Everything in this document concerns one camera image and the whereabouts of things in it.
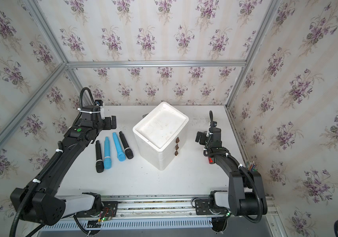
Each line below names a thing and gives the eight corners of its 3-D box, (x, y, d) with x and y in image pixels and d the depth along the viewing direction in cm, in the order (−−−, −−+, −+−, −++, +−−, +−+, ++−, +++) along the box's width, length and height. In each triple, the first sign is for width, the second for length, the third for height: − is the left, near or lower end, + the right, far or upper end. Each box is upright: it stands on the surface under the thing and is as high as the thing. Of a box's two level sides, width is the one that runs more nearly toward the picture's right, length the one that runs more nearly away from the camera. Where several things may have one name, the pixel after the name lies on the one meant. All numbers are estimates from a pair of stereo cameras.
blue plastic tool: (119, 162, 91) (117, 159, 88) (113, 135, 104) (111, 132, 101) (126, 159, 92) (125, 157, 89) (119, 133, 105) (118, 130, 102)
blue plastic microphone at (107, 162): (105, 170, 88) (103, 168, 85) (105, 139, 101) (104, 137, 99) (112, 168, 88) (110, 166, 86) (111, 138, 102) (109, 135, 100)
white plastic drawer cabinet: (136, 155, 94) (128, 131, 74) (164, 128, 108) (163, 101, 88) (161, 175, 85) (159, 154, 65) (187, 143, 100) (192, 118, 80)
